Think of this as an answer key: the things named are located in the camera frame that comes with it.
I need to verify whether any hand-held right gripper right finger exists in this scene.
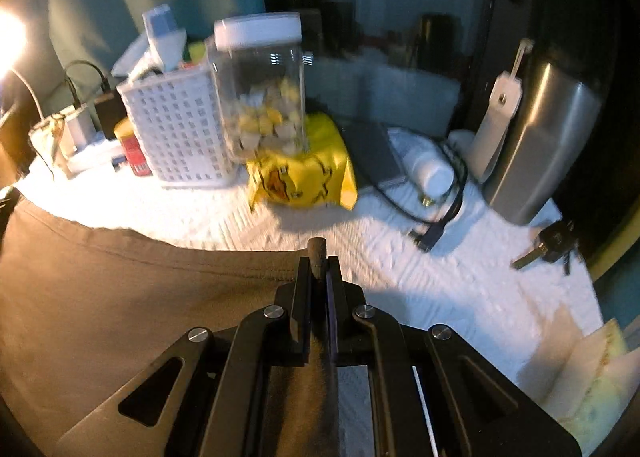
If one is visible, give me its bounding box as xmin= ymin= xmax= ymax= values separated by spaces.
xmin=325 ymin=254 xmax=584 ymax=457

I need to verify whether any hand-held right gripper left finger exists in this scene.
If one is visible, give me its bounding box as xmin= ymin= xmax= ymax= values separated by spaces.
xmin=52 ymin=254 xmax=314 ymax=457

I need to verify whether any brown t-shirt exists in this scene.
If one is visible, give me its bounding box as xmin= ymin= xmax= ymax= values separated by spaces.
xmin=0 ymin=197 xmax=347 ymax=457

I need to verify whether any yellow snack packet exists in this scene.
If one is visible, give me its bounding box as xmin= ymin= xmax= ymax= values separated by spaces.
xmin=247 ymin=112 xmax=359 ymax=210

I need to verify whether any grey power bank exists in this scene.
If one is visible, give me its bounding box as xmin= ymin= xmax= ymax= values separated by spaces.
xmin=345 ymin=122 xmax=409 ymax=188

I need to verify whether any white pill bottle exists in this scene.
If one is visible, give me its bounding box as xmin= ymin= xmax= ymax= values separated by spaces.
xmin=402 ymin=147 xmax=456 ymax=196

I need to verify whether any white perforated basket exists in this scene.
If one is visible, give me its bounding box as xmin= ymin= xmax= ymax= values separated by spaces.
xmin=117 ymin=68 xmax=237 ymax=188

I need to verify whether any clear jar with white lid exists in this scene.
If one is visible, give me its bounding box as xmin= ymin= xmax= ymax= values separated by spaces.
xmin=207 ymin=13 xmax=307 ymax=164

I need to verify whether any red tin can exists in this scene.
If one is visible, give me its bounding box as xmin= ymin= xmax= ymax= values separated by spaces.
xmin=114 ymin=117 xmax=152 ymax=178

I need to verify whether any bunch of keys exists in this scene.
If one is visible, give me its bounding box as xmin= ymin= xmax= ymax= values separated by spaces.
xmin=511 ymin=220 xmax=582 ymax=276

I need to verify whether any white power strip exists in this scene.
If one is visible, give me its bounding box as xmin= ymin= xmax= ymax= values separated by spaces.
xmin=65 ymin=137 xmax=127 ymax=174

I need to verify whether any yellow tissue box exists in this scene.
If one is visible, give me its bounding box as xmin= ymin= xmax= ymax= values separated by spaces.
xmin=542 ymin=317 xmax=632 ymax=456

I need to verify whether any black charger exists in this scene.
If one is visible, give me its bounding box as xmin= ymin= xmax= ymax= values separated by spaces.
xmin=95 ymin=82 xmax=127 ymax=138

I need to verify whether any white charger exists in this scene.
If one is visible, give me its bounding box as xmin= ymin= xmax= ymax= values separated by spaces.
xmin=67 ymin=107 xmax=94 ymax=148

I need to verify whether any cream box appliance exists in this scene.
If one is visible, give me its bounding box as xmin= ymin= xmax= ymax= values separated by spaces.
xmin=29 ymin=109 xmax=72 ymax=178

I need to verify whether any crumpled clear plastic bag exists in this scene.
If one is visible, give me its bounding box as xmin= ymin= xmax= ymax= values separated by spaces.
xmin=111 ymin=36 xmax=157 ymax=80

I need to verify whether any white desk lamp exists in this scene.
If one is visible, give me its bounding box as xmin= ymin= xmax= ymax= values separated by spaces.
xmin=0 ymin=4 xmax=45 ymax=130

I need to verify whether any black usb cable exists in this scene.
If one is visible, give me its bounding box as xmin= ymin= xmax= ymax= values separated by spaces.
xmin=369 ymin=141 xmax=469 ymax=254

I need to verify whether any steel tumbler with strap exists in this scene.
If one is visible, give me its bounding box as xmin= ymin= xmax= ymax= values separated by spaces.
xmin=472 ymin=39 xmax=610 ymax=226

